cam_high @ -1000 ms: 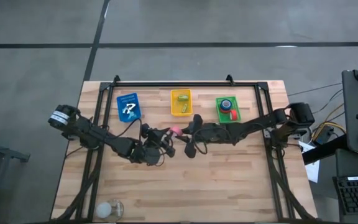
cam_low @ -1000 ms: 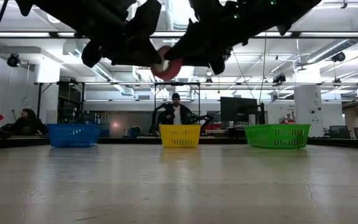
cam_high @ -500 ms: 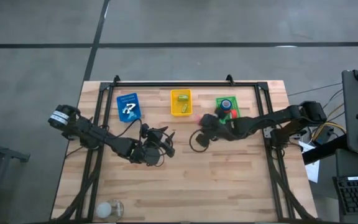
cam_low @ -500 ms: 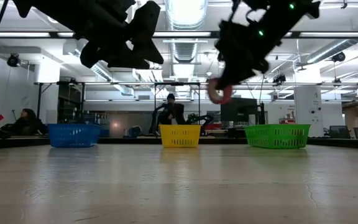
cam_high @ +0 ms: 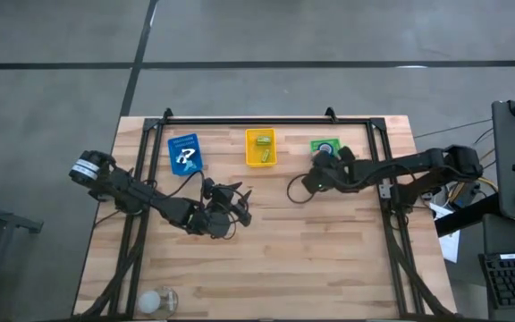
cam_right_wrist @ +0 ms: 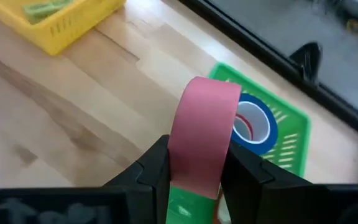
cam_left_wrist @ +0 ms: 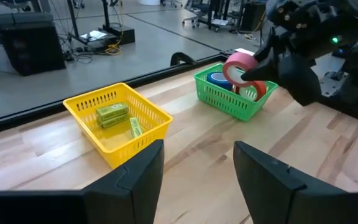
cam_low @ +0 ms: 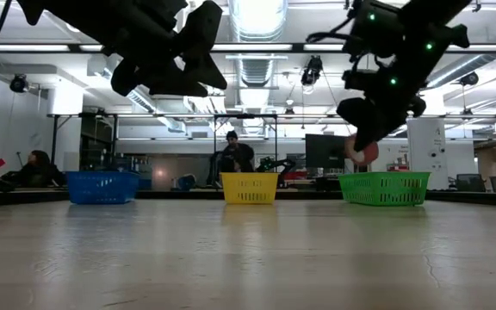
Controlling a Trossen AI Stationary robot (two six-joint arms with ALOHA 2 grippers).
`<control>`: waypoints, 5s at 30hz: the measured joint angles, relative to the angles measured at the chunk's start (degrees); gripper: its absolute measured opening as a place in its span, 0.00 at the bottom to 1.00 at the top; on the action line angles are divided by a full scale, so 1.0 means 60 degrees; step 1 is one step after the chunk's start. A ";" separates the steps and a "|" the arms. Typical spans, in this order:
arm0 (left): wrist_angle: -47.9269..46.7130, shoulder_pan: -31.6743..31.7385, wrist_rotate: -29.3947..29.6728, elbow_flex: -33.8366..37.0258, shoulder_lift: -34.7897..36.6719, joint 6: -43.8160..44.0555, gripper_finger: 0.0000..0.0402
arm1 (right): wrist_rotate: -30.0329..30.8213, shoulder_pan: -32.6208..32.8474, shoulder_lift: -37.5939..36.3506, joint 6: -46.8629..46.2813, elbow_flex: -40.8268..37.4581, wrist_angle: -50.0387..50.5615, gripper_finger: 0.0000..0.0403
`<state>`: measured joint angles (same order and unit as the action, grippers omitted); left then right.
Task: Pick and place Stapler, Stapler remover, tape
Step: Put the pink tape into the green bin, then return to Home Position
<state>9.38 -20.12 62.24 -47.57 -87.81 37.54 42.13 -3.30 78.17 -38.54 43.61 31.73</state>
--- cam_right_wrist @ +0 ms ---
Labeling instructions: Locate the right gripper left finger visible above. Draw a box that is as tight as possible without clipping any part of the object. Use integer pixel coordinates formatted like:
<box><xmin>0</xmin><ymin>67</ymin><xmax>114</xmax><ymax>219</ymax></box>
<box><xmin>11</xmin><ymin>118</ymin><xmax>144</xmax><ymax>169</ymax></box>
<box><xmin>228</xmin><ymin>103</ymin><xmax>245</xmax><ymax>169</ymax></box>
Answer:
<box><xmin>104</xmin><ymin>135</ymin><xmax>171</xmax><ymax>224</ymax></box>

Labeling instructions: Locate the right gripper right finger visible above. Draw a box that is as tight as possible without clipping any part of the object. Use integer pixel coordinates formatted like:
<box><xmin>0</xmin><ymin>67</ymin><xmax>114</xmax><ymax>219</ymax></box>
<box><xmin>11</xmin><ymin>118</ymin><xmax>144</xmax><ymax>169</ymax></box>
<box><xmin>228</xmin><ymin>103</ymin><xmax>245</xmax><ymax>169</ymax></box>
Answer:
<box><xmin>221</xmin><ymin>142</ymin><xmax>313</xmax><ymax>224</ymax></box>

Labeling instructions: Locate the red tape roll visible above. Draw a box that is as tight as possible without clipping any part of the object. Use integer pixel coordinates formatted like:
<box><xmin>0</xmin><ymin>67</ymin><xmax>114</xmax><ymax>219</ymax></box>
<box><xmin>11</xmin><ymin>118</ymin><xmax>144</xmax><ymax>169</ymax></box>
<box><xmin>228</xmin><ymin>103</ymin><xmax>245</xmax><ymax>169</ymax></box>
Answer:
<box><xmin>167</xmin><ymin>76</ymin><xmax>242</xmax><ymax>200</ymax></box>
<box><xmin>236</xmin><ymin>113</ymin><xmax>254</xmax><ymax>140</ymax></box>

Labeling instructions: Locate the green staples box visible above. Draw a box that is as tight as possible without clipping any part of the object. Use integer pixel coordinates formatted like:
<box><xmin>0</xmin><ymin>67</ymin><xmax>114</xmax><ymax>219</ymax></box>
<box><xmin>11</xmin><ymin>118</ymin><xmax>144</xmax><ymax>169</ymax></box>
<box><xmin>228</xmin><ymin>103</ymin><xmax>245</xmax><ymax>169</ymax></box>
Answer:
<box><xmin>22</xmin><ymin>2</ymin><xmax>58</xmax><ymax>25</ymax></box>
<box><xmin>42</xmin><ymin>0</ymin><xmax>76</xmax><ymax>12</ymax></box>

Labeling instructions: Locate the blue tape roll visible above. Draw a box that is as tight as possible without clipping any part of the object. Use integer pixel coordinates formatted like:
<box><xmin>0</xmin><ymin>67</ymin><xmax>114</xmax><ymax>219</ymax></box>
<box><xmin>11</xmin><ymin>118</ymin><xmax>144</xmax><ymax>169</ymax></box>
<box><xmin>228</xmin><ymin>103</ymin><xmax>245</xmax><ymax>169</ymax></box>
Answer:
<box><xmin>231</xmin><ymin>92</ymin><xmax>279</xmax><ymax>156</ymax></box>

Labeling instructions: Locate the green plastic basket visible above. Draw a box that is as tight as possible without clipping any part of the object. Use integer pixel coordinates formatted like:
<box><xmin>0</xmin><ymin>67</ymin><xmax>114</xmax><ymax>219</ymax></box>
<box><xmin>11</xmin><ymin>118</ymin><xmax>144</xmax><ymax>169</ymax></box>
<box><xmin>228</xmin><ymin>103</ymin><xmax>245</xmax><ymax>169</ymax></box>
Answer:
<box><xmin>165</xmin><ymin>61</ymin><xmax>311</xmax><ymax>224</ymax></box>

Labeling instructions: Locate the yellow plastic basket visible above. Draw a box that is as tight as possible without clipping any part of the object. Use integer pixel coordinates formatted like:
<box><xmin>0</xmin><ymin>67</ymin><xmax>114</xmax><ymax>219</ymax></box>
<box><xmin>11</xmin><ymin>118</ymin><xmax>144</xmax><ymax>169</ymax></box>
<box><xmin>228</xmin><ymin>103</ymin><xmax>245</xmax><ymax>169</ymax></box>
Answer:
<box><xmin>0</xmin><ymin>0</ymin><xmax>127</xmax><ymax>57</ymax></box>

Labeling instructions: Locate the black table frame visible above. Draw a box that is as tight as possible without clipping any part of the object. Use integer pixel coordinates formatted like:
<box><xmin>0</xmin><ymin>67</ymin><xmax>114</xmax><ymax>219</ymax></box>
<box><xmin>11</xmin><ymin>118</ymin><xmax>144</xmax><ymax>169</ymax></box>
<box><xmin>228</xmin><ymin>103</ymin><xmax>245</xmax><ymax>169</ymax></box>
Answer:
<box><xmin>178</xmin><ymin>0</ymin><xmax>358</xmax><ymax>184</ymax></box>

